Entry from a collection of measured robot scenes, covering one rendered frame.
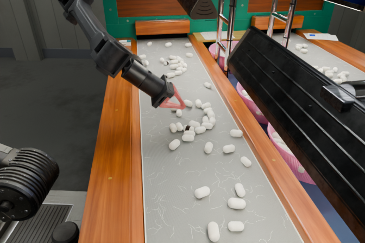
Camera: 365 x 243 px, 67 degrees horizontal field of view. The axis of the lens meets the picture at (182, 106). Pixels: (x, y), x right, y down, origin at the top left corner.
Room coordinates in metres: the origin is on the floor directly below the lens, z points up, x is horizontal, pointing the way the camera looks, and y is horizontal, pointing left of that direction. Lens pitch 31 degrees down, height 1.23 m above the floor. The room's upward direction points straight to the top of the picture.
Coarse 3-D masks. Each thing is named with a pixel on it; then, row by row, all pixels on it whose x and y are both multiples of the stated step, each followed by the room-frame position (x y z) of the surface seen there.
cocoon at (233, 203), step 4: (228, 200) 0.40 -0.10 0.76; (232, 200) 0.39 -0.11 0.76; (236, 200) 0.39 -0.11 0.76; (240, 200) 0.39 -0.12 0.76; (228, 204) 0.39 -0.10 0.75; (232, 204) 0.39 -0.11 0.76; (236, 204) 0.39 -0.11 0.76; (240, 204) 0.39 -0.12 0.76; (244, 204) 0.39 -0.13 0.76; (236, 208) 0.39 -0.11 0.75; (240, 208) 0.38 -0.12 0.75
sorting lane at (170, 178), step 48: (144, 48) 1.42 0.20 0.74; (192, 48) 1.42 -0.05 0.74; (144, 96) 0.89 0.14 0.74; (192, 96) 0.89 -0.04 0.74; (144, 144) 0.61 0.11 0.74; (192, 144) 0.61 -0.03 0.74; (240, 144) 0.61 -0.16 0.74; (144, 192) 0.44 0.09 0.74; (192, 192) 0.44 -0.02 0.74; (192, 240) 0.32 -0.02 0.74; (240, 240) 0.32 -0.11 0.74; (288, 240) 0.32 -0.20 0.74
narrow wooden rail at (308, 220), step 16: (208, 64) 1.14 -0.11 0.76; (224, 80) 0.97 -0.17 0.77; (224, 96) 0.85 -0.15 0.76; (240, 112) 0.74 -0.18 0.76; (240, 128) 0.68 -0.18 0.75; (256, 128) 0.65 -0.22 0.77; (256, 144) 0.58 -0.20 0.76; (272, 144) 0.58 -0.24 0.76; (272, 160) 0.51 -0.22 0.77; (272, 176) 0.46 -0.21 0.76; (288, 176) 0.46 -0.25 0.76; (288, 192) 0.41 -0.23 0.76; (304, 192) 0.41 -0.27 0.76; (288, 208) 0.38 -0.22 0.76; (304, 208) 0.37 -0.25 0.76; (304, 224) 0.33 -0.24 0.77; (320, 224) 0.33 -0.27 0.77; (304, 240) 0.31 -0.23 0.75; (320, 240) 0.30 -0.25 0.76; (336, 240) 0.30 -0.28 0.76
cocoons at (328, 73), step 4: (296, 44) 1.44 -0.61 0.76; (300, 44) 1.43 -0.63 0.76; (304, 44) 1.43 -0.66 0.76; (296, 48) 1.40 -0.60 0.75; (304, 52) 1.34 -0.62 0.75; (316, 68) 1.12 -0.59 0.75; (320, 68) 1.10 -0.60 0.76; (324, 68) 1.11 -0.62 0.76; (328, 68) 1.11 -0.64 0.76; (336, 68) 1.11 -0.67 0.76; (328, 72) 1.07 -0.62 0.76; (332, 72) 1.07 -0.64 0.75; (344, 72) 1.07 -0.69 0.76; (348, 72) 1.07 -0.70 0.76; (328, 76) 1.04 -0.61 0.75; (340, 76) 1.04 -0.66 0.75; (344, 76) 1.02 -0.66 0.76; (336, 80) 0.99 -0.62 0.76; (340, 80) 0.99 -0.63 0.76; (344, 80) 1.00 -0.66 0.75
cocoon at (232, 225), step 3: (231, 222) 0.34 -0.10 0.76; (234, 222) 0.34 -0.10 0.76; (237, 222) 0.34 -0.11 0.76; (240, 222) 0.34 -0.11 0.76; (228, 225) 0.34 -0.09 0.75; (231, 225) 0.34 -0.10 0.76; (234, 225) 0.34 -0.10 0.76; (237, 225) 0.34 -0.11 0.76; (240, 225) 0.34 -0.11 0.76; (243, 225) 0.34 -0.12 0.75; (231, 228) 0.33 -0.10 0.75; (234, 228) 0.33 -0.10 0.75; (237, 228) 0.33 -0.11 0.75; (240, 228) 0.33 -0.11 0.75; (243, 228) 0.34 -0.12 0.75
